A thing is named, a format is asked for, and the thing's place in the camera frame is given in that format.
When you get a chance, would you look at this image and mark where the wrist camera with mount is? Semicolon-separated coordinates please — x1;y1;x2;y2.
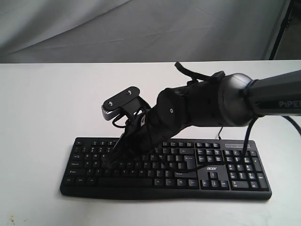
101;86;151;129

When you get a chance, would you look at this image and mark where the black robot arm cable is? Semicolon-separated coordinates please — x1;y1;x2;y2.
155;61;301;175

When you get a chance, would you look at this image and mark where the black acer keyboard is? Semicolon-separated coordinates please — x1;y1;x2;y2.
60;137;272;200

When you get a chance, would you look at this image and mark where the black stand pole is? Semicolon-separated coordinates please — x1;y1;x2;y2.
269;0;295;60

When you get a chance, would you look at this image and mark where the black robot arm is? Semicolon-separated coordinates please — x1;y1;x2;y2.
102;70;301;167

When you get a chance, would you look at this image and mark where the grey backdrop cloth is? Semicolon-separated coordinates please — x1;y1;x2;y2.
0;0;289;63

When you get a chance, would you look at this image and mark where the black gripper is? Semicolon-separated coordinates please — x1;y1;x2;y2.
102;110;169;169

